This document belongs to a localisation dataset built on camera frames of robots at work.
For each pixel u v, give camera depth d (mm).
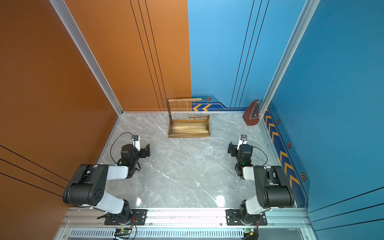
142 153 851
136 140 813
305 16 721
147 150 870
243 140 791
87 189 455
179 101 940
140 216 740
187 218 755
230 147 860
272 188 452
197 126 1118
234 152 855
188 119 1087
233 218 725
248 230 724
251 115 1077
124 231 722
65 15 715
